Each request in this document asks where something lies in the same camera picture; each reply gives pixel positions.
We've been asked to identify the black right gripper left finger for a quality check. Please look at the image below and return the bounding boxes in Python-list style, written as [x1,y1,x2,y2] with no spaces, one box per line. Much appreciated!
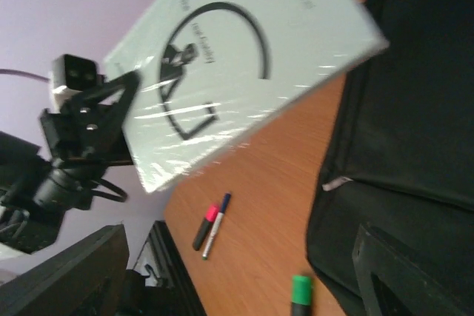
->
[1,224,129,315]

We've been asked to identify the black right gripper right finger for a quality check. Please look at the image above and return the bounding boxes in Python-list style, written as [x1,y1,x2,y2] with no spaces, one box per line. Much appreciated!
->
[352,224,473,315]

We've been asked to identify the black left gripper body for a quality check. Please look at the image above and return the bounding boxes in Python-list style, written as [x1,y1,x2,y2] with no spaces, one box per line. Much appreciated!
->
[39,110,133,167]

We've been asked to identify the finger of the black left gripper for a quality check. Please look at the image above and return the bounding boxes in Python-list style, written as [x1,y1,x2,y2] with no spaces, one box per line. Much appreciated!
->
[61,71,141,153]

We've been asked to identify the black student backpack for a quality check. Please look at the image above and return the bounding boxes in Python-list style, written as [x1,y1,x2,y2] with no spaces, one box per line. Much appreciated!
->
[306,0,473,315]

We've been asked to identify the grey notebook with circle logo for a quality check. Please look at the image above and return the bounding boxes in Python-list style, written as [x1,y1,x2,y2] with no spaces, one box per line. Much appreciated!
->
[104,0,388,193]

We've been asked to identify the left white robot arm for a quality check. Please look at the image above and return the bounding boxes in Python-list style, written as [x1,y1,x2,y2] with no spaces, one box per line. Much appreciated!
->
[1,72,140,254]

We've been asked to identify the green highlighter marker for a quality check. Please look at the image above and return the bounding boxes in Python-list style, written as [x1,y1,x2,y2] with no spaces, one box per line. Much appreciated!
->
[290,275,313,316]

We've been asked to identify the pink highlighter marker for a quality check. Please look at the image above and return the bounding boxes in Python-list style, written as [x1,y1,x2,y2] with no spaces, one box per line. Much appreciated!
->
[192,204,220,251]

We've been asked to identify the blue capped white pen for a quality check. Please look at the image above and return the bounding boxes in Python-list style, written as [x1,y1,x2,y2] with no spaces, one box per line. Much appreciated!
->
[201,192,232,260]

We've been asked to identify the white zipper pull tab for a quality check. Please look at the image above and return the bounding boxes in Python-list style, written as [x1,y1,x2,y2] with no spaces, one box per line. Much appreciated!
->
[321,176,352,192]

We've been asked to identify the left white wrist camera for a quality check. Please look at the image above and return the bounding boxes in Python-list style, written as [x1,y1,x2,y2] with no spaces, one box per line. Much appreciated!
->
[49,54,105,112]

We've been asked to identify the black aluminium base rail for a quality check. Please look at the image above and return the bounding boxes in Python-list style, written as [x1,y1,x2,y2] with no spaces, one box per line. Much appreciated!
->
[116,221,206,315]

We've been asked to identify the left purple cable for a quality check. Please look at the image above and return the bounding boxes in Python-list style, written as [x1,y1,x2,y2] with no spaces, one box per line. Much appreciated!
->
[0,67,51,82]

